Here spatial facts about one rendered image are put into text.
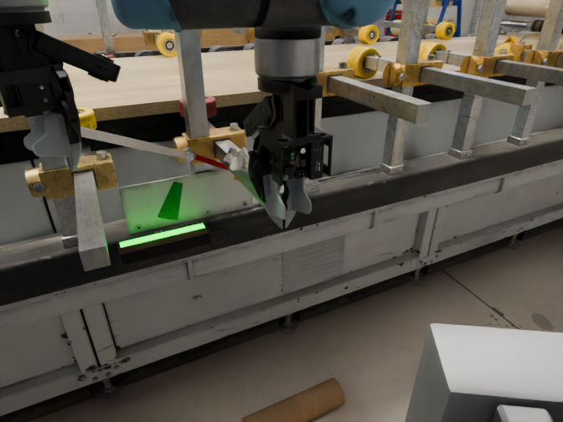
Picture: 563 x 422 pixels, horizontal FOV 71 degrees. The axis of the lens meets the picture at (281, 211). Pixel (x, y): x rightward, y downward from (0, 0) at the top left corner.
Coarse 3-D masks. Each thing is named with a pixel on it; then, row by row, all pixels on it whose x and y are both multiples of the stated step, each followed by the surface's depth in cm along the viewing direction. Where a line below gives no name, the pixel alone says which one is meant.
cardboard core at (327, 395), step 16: (320, 384) 119; (336, 384) 118; (288, 400) 114; (304, 400) 114; (320, 400) 115; (336, 400) 116; (256, 416) 110; (272, 416) 110; (288, 416) 110; (304, 416) 112
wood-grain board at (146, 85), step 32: (64, 64) 131; (128, 64) 131; (160, 64) 131; (224, 64) 131; (448, 64) 131; (96, 96) 91; (128, 96) 91; (160, 96) 91; (224, 96) 93; (256, 96) 96; (0, 128) 76
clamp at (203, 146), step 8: (216, 128) 79; (224, 128) 79; (184, 136) 75; (208, 136) 75; (216, 136) 75; (224, 136) 76; (232, 136) 77; (240, 136) 78; (176, 144) 74; (184, 144) 74; (192, 144) 74; (200, 144) 75; (208, 144) 75; (240, 144) 78; (200, 152) 75; (208, 152) 76; (216, 160) 77
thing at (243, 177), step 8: (208, 128) 83; (216, 144) 75; (224, 144) 74; (232, 144) 74; (216, 152) 76; (224, 152) 71; (240, 176) 65; (248, 176) 62; (248, 184) 63; (280, 192) 56
